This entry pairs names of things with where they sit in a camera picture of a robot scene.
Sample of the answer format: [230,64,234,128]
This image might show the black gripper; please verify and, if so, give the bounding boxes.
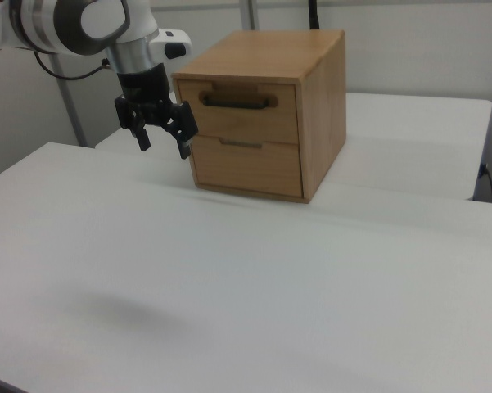
[114,63,200,160]

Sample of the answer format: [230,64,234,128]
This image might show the black drawer handle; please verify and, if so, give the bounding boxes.
[201,93,270,111]

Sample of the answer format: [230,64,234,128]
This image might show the wooden drawer with black handle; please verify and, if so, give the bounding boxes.
[176,79,300,145]

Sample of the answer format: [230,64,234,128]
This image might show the wooden two-drawer cabinet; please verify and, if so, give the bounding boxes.
[170,29,347,205]

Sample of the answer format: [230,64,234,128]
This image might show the grey metal frame post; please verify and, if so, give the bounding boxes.
[238,0,259,32]
[48,52,88,148]

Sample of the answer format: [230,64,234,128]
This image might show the wooden drawer with grey handle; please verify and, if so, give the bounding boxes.
[187,134,305,199]

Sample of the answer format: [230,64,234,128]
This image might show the black cable on robot arm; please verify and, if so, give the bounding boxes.
[32,48,112,81]

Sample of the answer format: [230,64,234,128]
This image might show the black power cable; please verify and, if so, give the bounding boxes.
[479,162,492,203]

